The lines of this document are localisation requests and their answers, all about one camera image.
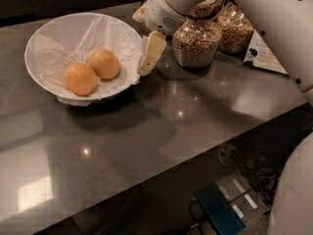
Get white bowl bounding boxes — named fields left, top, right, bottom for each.
left=24, top=12, right=145, bottom=103

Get glass cereal jar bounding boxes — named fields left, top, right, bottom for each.
left=216, top=3, right=254, bottom=55
left=172, top=0, right=224, bottom=69

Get tangled black floor cables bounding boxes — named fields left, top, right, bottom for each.
left=217, top=137, right=294, bottom=208

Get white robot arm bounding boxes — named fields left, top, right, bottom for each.
left=133, top=0, right=313, bottom=235

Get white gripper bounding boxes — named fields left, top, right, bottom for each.
left=132, top=0, right=185, bottom=76

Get allergens information sign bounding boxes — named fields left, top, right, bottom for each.
left=243, top=31, right=287, bottom=75

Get orange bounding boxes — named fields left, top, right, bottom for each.
left=88, top=48, right=120, bottom=79
left=63, top=63, right=98, bottom=96

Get middle glass cereal jar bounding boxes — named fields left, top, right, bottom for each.
left=172, top=0, right=224, bottom=69

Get white paper bowl liner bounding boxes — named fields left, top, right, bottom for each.
left=32, top=16, right=143, bottom=108

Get blue grey floor box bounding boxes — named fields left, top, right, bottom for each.
left=195, top=172, right=269, bottom=235

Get right glass cereal jar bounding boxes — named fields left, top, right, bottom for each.
left=216, top=3, right=254, bottom=55

